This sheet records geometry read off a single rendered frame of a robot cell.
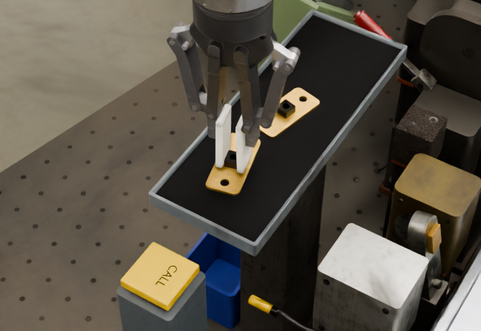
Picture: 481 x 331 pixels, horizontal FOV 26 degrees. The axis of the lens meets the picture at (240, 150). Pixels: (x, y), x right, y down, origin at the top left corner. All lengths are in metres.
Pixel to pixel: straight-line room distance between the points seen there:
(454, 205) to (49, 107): 1.82
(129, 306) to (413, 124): 0.44
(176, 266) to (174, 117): 0.81
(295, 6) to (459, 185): 0.57
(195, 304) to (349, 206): 0.67
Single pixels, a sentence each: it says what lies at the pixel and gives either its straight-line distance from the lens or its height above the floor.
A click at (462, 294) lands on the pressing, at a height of 1.00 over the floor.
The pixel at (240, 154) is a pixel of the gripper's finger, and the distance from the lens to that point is 1.09.
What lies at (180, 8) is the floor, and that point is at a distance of 3.19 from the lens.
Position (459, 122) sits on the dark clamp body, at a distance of 1.36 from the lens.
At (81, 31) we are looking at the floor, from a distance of 3.14.
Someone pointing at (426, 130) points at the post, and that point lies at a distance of 1.31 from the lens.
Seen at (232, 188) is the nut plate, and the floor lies 1.19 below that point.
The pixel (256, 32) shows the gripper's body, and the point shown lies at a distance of 0.96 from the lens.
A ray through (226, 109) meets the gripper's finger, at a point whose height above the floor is 1.27.
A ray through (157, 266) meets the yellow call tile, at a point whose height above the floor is 1.16.
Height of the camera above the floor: 2.04
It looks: 48 degrees down
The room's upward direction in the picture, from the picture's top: straight up
